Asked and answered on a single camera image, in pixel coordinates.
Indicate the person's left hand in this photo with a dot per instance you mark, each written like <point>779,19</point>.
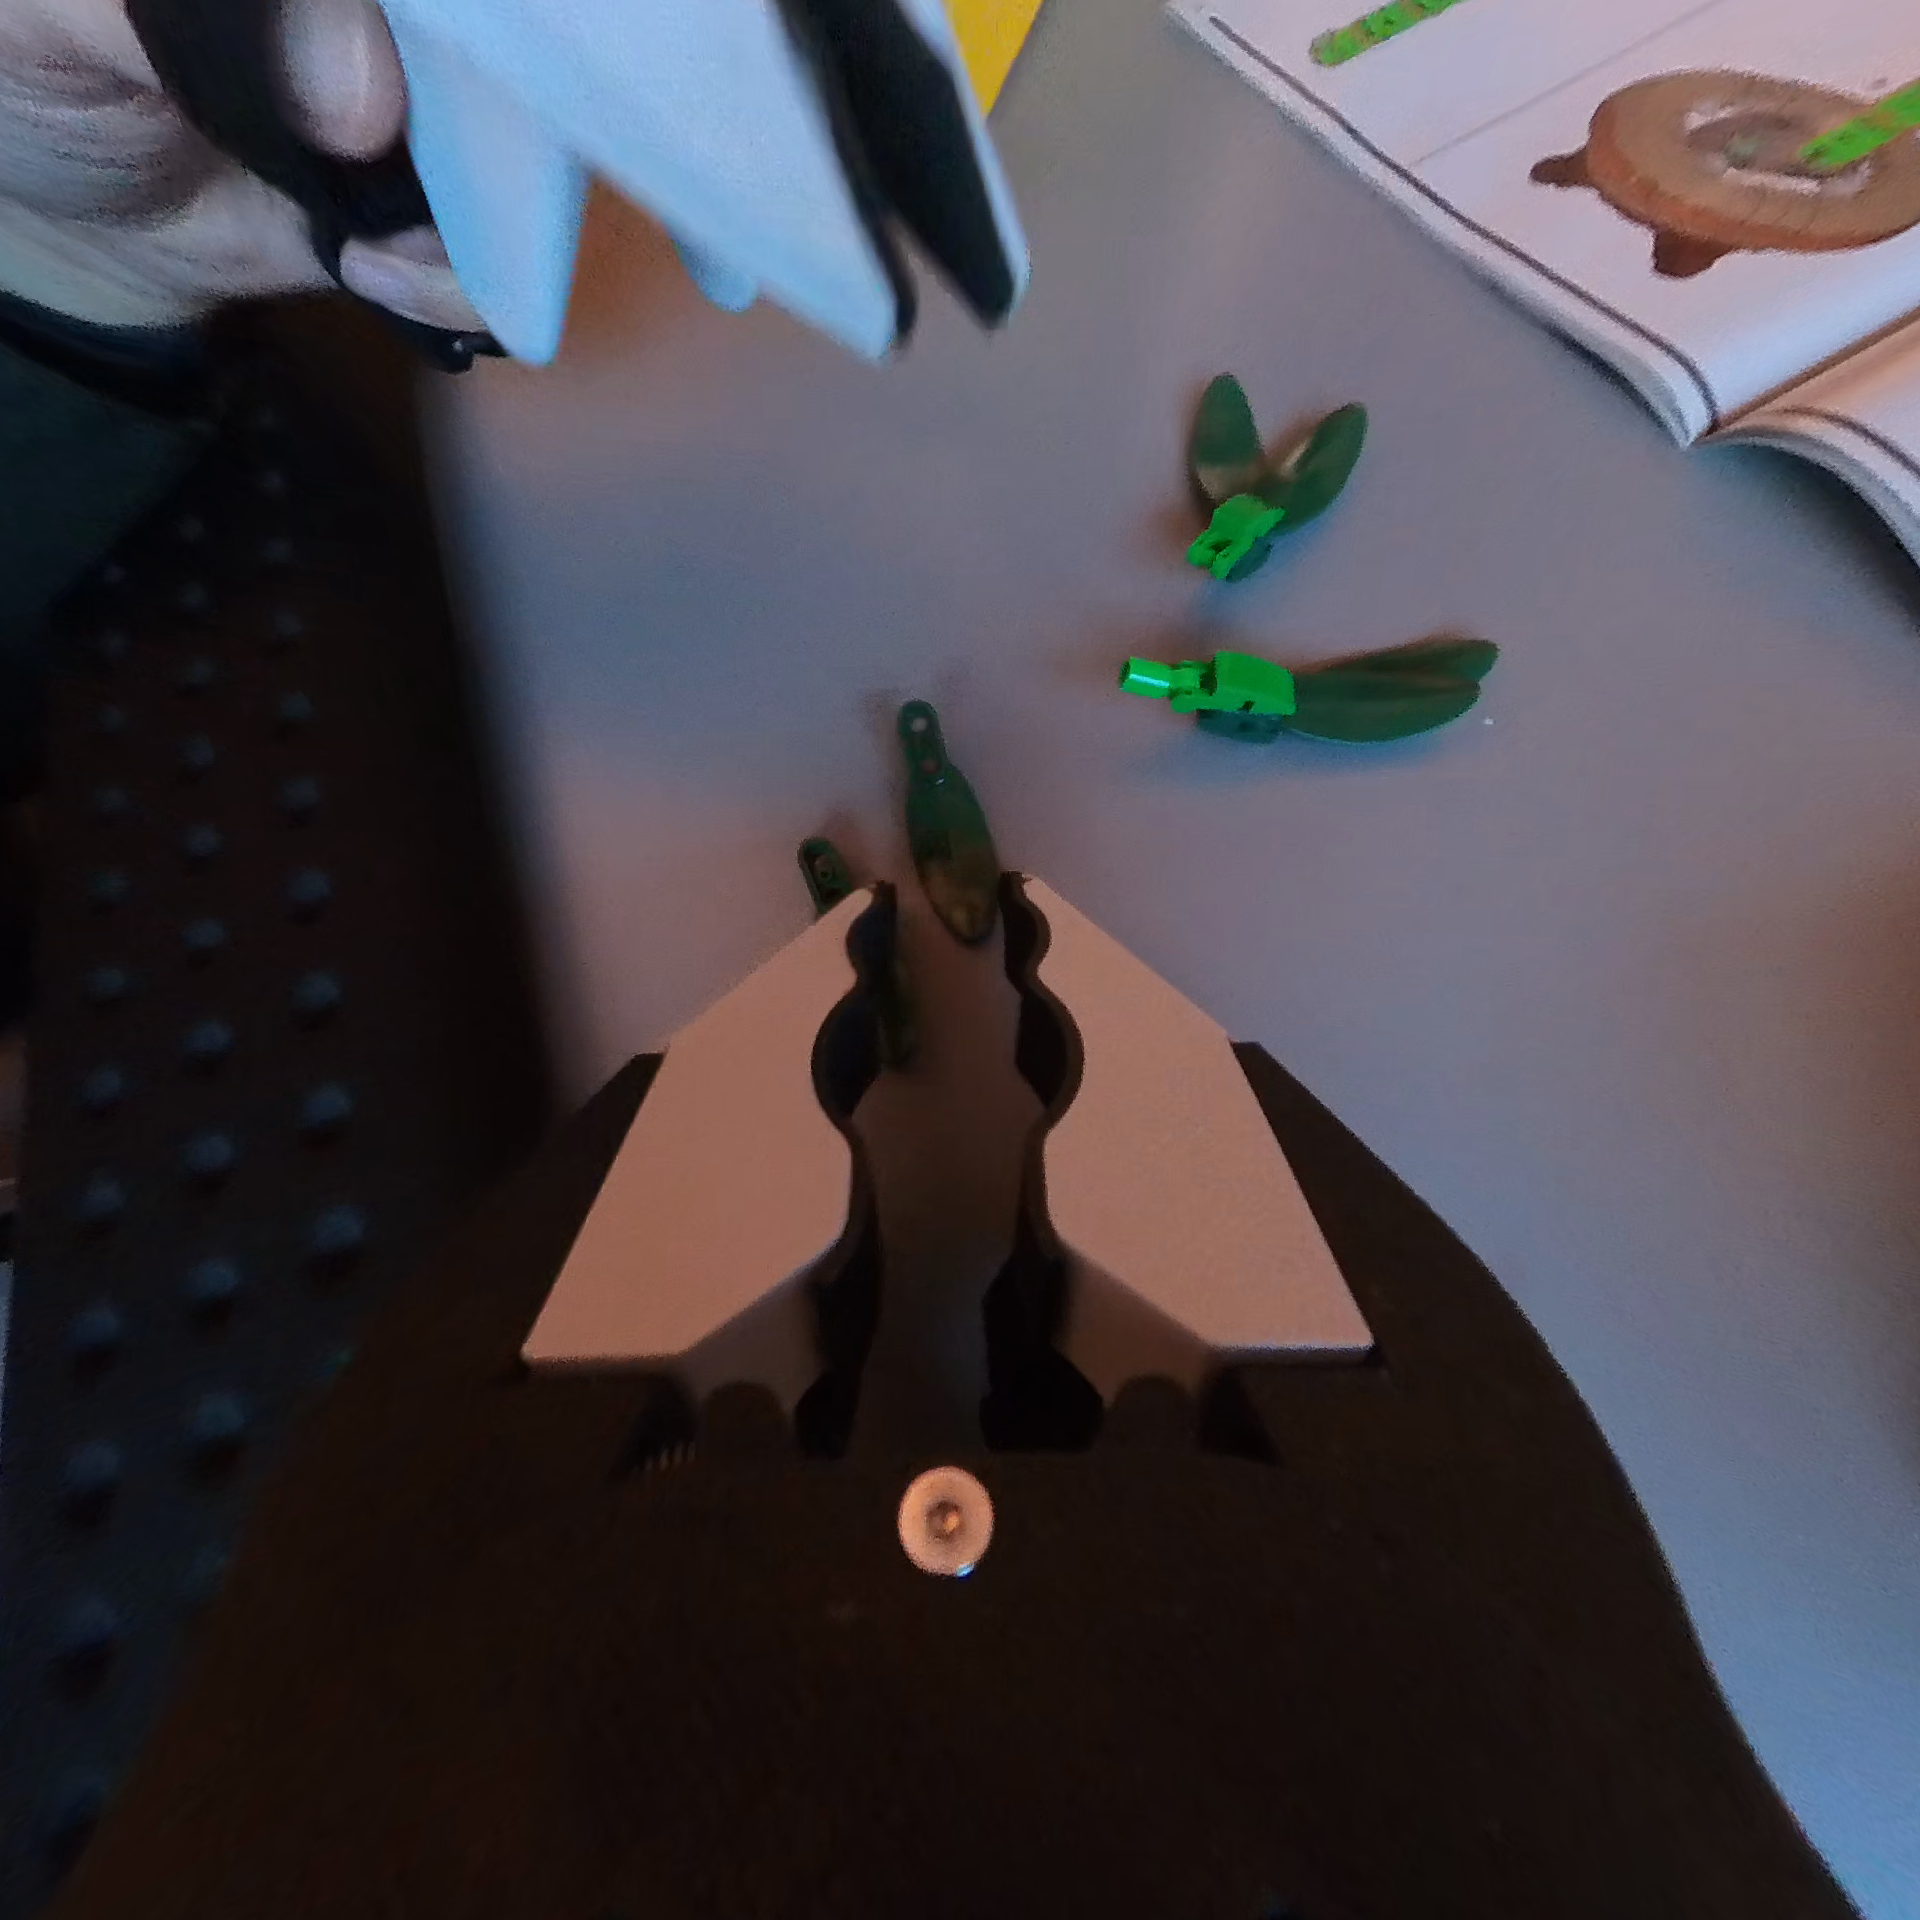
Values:
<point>91,180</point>

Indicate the dark green double leaf assembly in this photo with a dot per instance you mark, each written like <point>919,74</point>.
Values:
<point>1274,465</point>
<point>1350,699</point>

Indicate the black perforated chair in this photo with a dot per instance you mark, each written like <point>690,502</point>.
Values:
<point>181,1050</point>

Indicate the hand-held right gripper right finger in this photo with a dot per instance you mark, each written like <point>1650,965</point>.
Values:
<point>1185,1201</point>

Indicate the open instruction booklet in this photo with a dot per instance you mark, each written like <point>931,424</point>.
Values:
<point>1575,225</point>

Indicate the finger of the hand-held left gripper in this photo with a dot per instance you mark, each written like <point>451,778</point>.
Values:
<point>720,135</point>
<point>931,151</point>

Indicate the grey desk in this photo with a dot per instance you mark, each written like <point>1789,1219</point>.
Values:
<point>1501,974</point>

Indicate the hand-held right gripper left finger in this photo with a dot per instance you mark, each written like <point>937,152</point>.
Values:
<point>704,1201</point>

